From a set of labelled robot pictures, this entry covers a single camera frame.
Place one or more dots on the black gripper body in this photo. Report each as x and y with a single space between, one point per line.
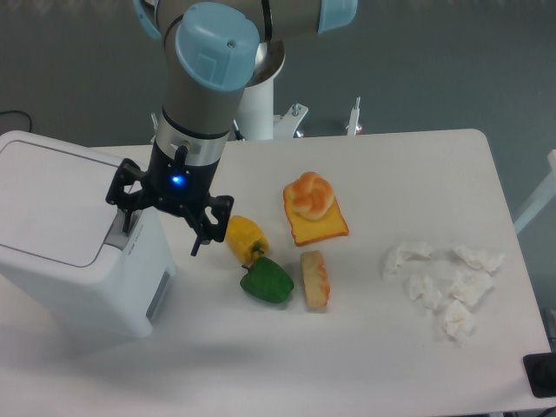
172 190

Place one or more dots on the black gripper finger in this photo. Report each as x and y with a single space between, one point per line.
126 175
213 221

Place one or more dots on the white push-button trash can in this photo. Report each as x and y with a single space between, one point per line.
65 246

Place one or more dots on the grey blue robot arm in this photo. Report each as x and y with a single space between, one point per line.
210 48

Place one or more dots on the yellow bell pepper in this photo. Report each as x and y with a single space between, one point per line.
246 239

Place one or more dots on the green bell pepper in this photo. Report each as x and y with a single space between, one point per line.
267 281

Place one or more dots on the orange toast slice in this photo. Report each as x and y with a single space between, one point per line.
305 231

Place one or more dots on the knotted bread roll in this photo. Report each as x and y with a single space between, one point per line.
311 196

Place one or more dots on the long bread slice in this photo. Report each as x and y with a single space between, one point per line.
315 279

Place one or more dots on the crumpled white tissue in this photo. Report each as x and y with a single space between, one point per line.
423 288
480 259
469 287
458 322
404 251

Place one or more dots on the crumpled white tissue centre left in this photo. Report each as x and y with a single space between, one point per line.
423 288

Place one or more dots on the crumpled white tissue centre right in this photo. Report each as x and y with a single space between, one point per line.
469 287

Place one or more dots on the crumpled white tissue bottom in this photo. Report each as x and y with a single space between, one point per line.
458 322

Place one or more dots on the crumpled white tissue top right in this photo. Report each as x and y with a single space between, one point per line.
480 259

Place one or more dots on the black device at edge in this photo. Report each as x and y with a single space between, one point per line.
540 372

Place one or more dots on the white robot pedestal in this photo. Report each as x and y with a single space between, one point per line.
256 120

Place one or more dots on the white frame post right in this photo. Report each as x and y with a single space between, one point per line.
538 199

